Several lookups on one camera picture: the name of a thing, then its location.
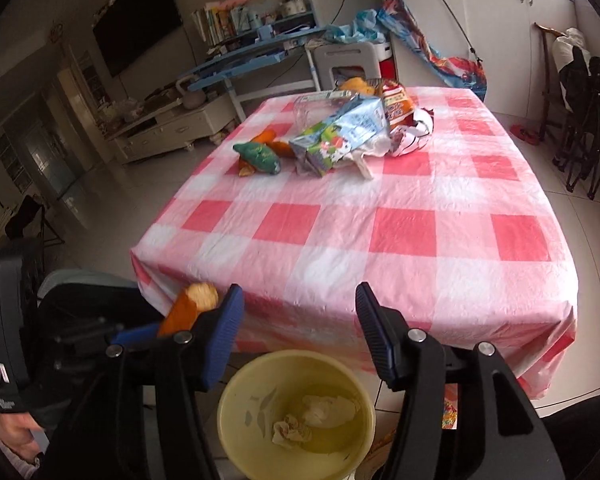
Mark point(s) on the person's left hand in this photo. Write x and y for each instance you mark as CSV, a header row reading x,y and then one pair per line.
x,y
10,437

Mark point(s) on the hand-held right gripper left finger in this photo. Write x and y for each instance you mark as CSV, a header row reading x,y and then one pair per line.
x,y
222,345

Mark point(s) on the clear plastic bottle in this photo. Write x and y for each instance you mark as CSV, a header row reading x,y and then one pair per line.
x,y
310,110

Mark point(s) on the green snack wrapper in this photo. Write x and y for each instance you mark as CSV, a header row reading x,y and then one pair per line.
x,y
257,156

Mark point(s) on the blue study desk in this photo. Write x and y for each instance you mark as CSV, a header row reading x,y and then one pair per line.
x,y
240,60

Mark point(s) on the black tripod stand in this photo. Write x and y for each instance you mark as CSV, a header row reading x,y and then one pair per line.
x,y
25,215

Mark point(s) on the yellow plastic bin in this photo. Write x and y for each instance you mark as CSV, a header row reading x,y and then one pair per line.
x,y
240,410

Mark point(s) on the white pen holder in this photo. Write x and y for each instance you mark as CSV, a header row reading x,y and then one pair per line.
x,y
292,5

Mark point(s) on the white kettlebell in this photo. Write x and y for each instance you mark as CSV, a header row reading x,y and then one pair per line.
x,y
195,100

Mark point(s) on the black flat television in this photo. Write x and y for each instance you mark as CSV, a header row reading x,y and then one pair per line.
x,y
135,25

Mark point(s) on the pink plush toy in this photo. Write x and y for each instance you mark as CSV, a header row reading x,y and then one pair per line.
x,y
232,1

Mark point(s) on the red slipper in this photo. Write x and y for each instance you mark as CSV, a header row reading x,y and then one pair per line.
x,y
525,133

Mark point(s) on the row of books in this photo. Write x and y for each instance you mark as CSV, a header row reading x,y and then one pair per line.
x,y
220,22

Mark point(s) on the brown wooden chair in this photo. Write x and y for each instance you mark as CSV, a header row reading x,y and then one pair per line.
x,y
547,85

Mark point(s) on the pink checked tablecloth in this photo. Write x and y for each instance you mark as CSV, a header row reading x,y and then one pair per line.
x,y
405,240

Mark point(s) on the white plastic bag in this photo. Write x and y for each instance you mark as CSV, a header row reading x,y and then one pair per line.
x,y
367,160

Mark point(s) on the blue plastic bag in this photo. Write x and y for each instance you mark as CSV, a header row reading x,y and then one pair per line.
x,y
355,30

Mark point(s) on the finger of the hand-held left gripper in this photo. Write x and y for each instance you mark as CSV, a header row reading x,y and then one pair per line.
x,y
135,336

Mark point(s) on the glass display cabinet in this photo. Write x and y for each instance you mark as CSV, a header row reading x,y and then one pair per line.
x,y
35,150

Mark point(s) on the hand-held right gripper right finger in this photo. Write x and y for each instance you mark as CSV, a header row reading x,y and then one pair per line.
x,y
375,335

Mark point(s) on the person's right leg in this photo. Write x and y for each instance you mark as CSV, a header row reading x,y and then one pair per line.
x,y
585,440

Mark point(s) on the crushed colourful drink carton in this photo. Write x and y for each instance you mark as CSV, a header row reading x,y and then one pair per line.
x,y
340,135

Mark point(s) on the white wall cabinets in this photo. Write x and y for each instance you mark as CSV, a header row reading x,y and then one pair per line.
x,y
505,50

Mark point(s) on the crumpled white tissue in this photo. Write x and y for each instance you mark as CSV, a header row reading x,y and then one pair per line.
x,y
327,407
290,430

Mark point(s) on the white television cabinet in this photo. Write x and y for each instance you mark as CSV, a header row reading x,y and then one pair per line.
x,y
170,125

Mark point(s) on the white red paper wrapper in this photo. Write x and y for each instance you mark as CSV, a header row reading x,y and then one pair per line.
x,y
415,130

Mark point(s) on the colourful printed cloth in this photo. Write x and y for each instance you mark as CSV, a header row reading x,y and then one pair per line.
x,y
455,67

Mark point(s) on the red hanging knot ornament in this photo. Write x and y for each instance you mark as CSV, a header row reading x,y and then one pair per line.
x,y
56,31

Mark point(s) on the white plastic stool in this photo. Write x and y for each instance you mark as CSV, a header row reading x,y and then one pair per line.
x,y
345,55

